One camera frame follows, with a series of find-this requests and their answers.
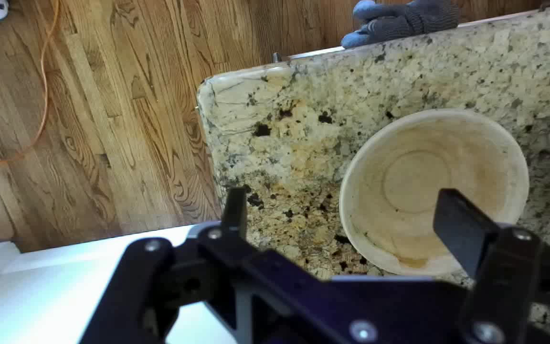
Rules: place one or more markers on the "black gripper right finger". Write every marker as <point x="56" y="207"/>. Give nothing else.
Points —
<point x="504" y="280"/>

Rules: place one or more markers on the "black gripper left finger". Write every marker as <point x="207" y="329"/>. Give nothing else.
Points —
<point x="138" y="287"/>

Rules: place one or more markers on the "beige ceramic bowl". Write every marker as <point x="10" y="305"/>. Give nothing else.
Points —
<point x="415" y="173"/>

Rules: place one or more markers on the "grey hanging towel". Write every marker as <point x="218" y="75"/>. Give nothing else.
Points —
<point x="401" y="22"/>

